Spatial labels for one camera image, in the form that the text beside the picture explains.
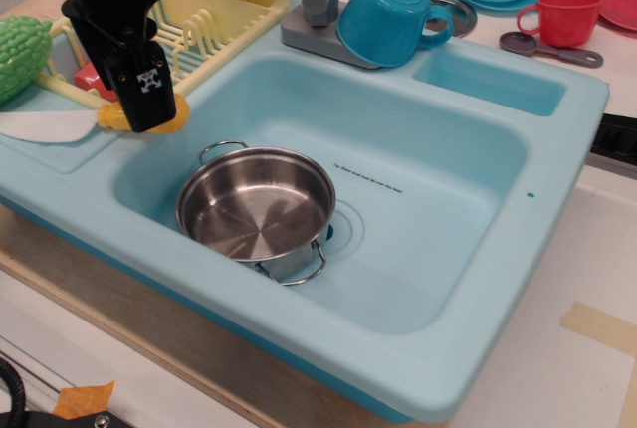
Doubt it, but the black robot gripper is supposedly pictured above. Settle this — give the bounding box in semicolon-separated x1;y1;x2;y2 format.
62;0;177;132

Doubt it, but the yellow handled white toy knife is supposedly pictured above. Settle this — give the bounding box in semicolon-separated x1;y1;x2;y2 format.
0;94;191;143

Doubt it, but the stainless steel pot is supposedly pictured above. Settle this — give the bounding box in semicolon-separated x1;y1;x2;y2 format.
175;140;336;287

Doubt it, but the red plastic cup in rack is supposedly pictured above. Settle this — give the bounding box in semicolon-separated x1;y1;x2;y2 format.
74;63;117;102

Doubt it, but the yellow dish drying rack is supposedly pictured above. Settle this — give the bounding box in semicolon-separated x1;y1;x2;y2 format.
35;0;290;109

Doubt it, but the green toy bitter gourd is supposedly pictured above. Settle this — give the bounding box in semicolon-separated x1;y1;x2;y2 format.
1;16;53;104

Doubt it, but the grey toy faucet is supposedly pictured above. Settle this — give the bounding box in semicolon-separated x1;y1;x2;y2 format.
280;0;377;70

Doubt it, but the large teal plastic cup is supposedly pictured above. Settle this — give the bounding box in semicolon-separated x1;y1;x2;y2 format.
336;0;454;68

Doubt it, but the light blue toy sink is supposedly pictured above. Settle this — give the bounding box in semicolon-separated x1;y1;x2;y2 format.
1;30;609;421

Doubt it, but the orange tape piece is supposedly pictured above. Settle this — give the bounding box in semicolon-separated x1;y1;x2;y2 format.
52;381;115;420

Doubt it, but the silver metal lid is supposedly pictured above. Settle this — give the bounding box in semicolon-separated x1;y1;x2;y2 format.
431;0;478;38

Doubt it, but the black device base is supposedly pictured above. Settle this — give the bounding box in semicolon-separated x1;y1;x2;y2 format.
22;411;131;428

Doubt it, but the wooden base board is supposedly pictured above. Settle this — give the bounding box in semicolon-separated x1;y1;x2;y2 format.
1;208;388;427

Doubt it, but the grey plastic spoon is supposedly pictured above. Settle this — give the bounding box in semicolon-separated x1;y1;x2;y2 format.
499;32;604;69

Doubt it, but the red plastic mug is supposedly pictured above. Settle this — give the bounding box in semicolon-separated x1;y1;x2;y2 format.
517;0;601;47

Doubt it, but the red plastic plate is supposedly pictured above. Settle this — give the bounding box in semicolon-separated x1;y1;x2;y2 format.
599;0;637;31

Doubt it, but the beige masking tape strip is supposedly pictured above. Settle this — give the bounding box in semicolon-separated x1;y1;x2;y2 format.
560;302;636;358

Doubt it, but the black cable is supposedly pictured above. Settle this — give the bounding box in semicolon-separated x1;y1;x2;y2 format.
0;355;27;424

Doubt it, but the black rail at right edge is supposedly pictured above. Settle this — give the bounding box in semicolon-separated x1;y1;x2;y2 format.
590;113;637;166

